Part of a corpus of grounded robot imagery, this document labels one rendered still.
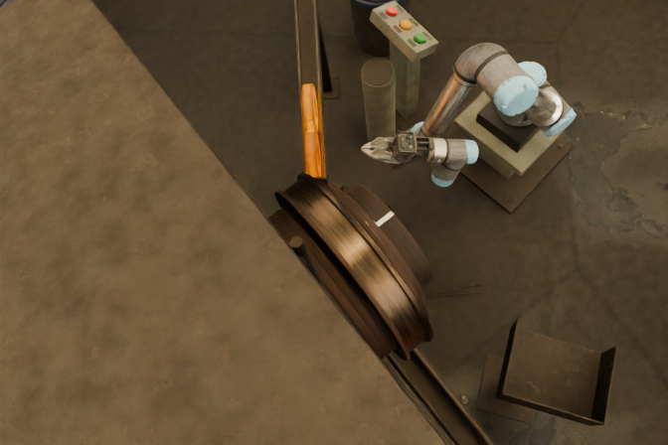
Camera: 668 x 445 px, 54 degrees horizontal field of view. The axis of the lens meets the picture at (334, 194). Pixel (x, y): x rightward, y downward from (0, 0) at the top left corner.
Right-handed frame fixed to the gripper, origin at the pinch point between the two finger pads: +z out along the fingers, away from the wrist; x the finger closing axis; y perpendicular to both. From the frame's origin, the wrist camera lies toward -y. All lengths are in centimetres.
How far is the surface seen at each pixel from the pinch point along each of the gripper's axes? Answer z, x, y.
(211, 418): 50, 81, 93
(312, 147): 16.7, 0.7, 1.7
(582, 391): -55, 74, 5
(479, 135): -53, -21, -26
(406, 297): 11, 58, 55
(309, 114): 17.0, -10.5, 1.3
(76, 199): 68, 51, 87
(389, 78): -15.8, -35.5, -15.3
